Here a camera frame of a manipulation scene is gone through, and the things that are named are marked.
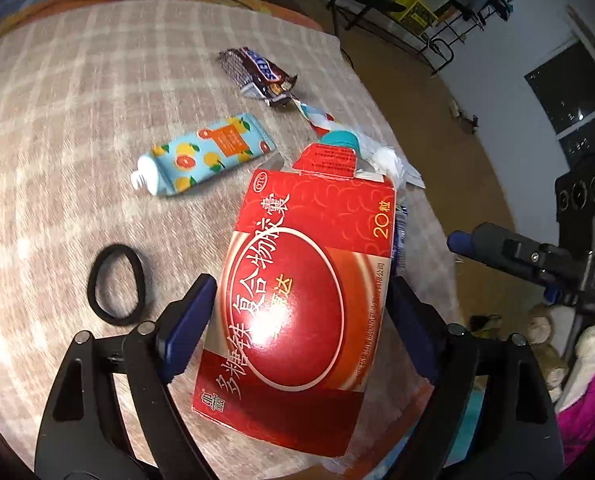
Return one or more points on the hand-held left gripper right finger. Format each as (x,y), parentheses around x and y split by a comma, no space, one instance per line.
(417,325)

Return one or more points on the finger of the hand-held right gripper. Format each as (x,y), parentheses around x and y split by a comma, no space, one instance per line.
(502,250)

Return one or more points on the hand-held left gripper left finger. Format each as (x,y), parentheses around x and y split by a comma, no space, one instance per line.
(187,320)

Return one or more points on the red medicine box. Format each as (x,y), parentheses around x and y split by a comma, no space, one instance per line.
(297,285)

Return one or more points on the colourful white snack wrapper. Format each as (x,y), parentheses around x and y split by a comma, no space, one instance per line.
(320,117)

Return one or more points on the brown candy bar wrapper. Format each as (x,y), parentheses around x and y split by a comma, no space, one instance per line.
(257,72)

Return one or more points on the person's right hand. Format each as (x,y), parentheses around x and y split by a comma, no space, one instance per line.
(540,325)

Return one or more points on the blue foil blister pack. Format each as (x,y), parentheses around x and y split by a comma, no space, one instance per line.
(400,240)

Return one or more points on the dark window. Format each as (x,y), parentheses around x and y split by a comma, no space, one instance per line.
(572,85)

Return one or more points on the fruit print cream tube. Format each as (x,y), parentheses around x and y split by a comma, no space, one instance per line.
(207,152)

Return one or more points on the teal round cap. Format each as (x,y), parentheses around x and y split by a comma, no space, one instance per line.
(340,139)

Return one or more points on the beige plaid table mat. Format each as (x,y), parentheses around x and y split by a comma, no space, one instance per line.
(77,110)

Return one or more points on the yellow box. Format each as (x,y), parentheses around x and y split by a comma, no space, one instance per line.
(415,12)

